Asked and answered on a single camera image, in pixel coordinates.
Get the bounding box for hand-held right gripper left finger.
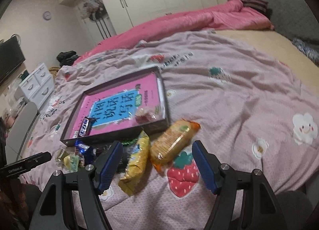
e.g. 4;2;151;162
29;141;123;230

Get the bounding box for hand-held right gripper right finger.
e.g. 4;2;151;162
191;140;298;230

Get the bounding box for yellow snack packet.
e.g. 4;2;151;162
118;130;151;197

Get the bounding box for blue cookie packet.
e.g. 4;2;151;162
75;140;96;157

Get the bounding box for green label nougat packet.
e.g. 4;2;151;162
56;149;69;163

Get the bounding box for green yellow candy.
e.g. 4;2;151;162
63;154;80;172

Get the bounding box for orange cracker packet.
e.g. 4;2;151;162
150;118;201;173

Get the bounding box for grey shallow box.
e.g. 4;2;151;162
60;66;171;147

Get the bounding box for person's left forearm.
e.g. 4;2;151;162
0;176;43;230

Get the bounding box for dark snack packet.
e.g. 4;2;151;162
117;139;140;174

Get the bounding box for grey chair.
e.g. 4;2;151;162
5;102;40;163

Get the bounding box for brown chocolate bar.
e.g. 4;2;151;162
78;117;96;138

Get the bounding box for clear wrapped pastry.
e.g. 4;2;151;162
135;109;157;123

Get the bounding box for pink book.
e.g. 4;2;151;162
72;73;166;138

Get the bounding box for printed pink blanket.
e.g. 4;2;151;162
20;29;319;230

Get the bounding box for white drawer cabinet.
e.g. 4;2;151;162
19;62;55;103

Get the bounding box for dark cloth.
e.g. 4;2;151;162
273;190;316;230

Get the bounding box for black television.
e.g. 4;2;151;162
0;37;26;86

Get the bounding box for dark clothes pile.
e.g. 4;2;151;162
56;51;80;67

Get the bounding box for beige bed sheet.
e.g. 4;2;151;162
214;28;319;76

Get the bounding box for pink quilt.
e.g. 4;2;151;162
72;0;275;66

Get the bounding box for blue patterned cloth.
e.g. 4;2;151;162
291;38;319;67

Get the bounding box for dried flower bunch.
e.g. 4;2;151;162
81;0;105;21

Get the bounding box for dark striped pillow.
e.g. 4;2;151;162
240;0;269;18

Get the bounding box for grey headboard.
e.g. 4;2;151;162
226;0;319;46

